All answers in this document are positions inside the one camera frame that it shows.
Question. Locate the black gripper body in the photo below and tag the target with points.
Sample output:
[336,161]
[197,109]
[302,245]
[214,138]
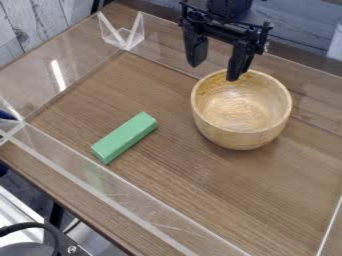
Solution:
[229,21]

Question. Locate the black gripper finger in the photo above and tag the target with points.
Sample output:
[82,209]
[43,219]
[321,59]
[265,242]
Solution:
[195,44]
[241,59]

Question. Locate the green rectangular block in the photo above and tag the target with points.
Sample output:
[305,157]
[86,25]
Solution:
[116,142]

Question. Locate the light wooden bowl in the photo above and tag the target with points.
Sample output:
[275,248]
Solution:
[241,115]

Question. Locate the blue object at left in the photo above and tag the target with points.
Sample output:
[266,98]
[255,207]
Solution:
[7,116]

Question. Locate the clear acrylic corner bracket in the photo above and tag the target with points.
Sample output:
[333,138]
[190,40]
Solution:
[122,38]

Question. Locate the black metal bracket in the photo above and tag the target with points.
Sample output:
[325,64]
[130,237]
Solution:
[68,248]

